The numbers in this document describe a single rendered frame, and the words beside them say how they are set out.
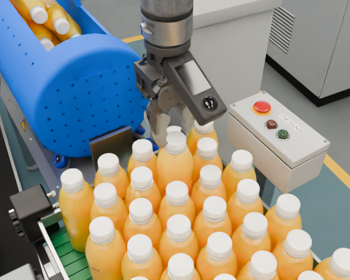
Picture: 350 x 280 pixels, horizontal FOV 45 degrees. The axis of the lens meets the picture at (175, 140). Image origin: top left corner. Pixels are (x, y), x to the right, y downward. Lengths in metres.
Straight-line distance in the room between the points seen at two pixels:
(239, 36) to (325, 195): 1.21
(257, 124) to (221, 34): 0.42
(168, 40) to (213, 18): 0.58
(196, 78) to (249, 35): 0.68
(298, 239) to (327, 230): 1.44
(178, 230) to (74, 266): 0.30
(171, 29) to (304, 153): 0.38
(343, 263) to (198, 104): 0.33
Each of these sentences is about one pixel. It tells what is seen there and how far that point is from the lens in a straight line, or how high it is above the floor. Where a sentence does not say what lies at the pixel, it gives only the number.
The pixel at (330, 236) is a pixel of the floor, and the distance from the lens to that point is 2.13.
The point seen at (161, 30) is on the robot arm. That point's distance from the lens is 0.61.
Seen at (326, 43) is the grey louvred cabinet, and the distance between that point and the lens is 2.54.
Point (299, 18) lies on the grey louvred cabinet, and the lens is 2.67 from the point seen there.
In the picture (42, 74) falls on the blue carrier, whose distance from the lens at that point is 0.88.
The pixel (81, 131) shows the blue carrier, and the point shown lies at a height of 1.04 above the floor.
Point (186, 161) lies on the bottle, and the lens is 0.78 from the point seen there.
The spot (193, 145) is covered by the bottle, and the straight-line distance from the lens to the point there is 0.90.
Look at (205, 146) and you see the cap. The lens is 0.82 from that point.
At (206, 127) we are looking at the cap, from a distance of 0.87.
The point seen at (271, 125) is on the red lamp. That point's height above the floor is 1.11.
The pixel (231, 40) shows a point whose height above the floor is 1.03.
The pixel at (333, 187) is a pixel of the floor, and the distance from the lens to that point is 2.33.
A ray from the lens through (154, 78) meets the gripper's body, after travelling 0.67.
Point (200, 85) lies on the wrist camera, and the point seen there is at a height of 1.30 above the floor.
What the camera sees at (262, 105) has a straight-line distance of 0.92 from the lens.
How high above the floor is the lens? 1.69
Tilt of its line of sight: 44 degrees down
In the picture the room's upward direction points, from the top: straight up
